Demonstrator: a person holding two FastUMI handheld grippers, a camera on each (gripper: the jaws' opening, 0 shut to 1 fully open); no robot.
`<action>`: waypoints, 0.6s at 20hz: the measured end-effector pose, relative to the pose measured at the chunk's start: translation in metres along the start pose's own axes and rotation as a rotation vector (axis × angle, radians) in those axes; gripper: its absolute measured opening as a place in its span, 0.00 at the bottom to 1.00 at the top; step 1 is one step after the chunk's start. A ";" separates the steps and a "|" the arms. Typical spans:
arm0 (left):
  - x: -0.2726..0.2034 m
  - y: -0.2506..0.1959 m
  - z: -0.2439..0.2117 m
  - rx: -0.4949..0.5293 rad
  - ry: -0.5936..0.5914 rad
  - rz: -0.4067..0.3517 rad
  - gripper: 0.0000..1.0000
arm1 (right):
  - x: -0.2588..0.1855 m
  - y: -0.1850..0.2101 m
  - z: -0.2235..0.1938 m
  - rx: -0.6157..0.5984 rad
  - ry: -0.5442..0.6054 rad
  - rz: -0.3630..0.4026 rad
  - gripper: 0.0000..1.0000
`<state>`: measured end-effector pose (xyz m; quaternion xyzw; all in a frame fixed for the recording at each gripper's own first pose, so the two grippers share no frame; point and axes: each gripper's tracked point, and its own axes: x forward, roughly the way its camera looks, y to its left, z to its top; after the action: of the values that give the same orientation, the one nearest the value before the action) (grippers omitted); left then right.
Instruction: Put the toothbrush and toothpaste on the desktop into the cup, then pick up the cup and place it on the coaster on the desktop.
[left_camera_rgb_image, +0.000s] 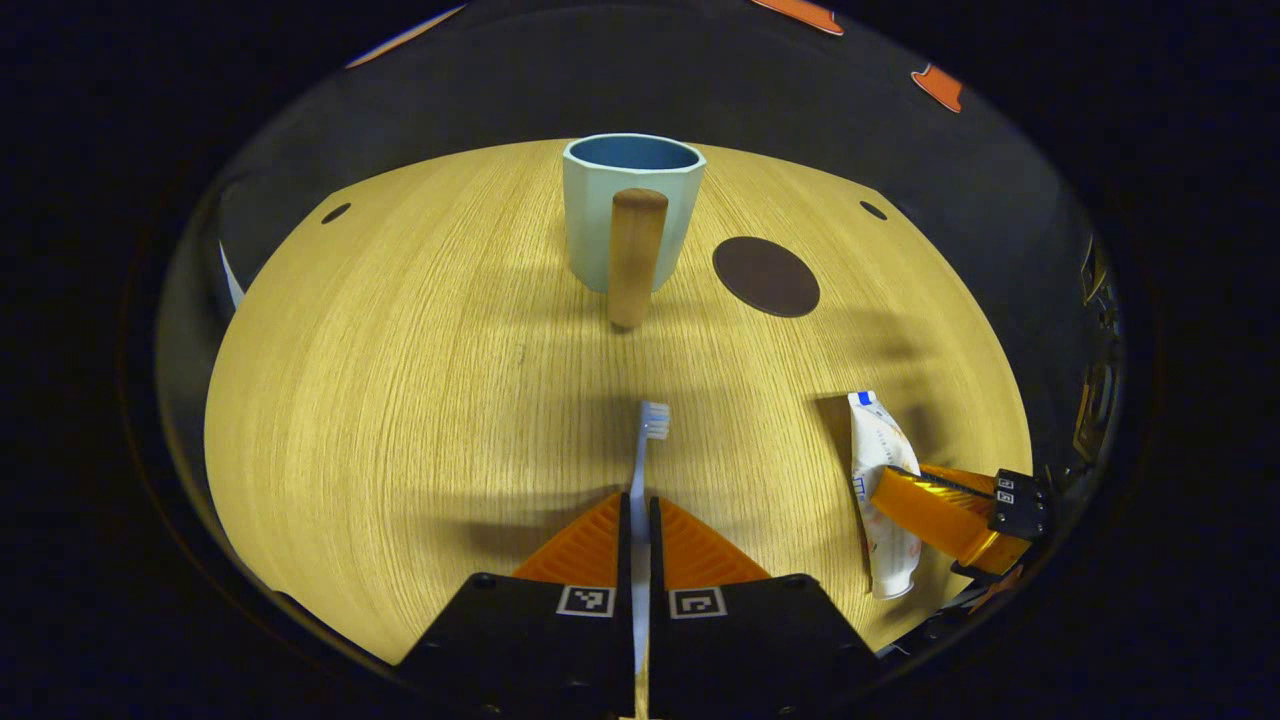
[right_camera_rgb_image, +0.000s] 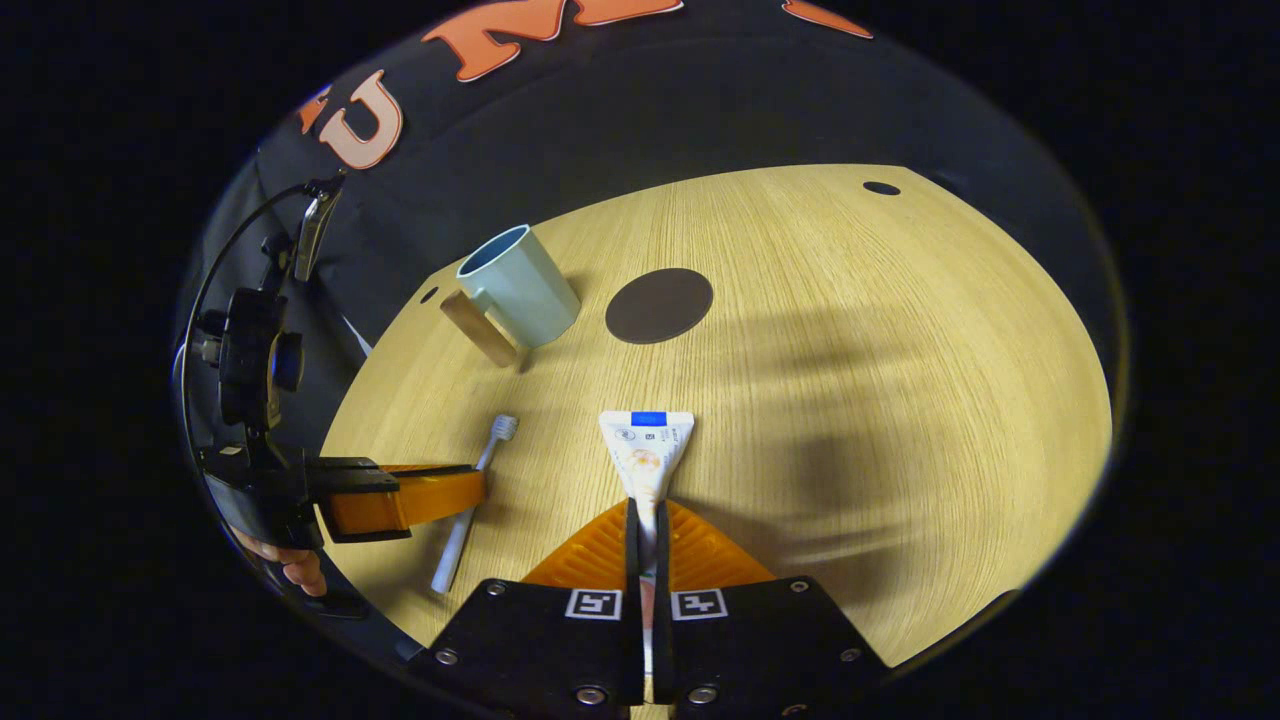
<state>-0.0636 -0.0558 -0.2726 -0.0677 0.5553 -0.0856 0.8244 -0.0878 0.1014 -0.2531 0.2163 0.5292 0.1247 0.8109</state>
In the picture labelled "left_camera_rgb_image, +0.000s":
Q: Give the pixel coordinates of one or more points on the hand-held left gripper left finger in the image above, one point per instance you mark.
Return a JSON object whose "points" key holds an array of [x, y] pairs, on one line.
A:
{"points": [[625, 550]]}

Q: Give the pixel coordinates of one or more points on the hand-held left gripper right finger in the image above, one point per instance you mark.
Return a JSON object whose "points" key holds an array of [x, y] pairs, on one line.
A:
{"points": [[657, 550]]}

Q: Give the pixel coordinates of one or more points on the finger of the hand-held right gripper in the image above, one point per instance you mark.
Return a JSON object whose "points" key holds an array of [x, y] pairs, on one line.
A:
{"points": [[1028, 482], [930, 510]]}

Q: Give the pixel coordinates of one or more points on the white toothpaste tube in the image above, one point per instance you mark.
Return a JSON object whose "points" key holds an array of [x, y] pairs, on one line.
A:
{"points": [[880, 450]]}

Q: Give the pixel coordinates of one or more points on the white blue toothbrush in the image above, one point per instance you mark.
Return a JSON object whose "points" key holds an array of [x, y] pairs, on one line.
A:
{"points": [[640, 470]]}

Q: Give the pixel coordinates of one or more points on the round dark brown coaster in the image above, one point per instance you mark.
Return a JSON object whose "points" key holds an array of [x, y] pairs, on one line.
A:
{"points": [[766, 277]]}

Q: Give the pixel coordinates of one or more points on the black backdrop cloth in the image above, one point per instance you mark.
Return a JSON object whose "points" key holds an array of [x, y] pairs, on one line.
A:
{"points": [[800, 110]]}

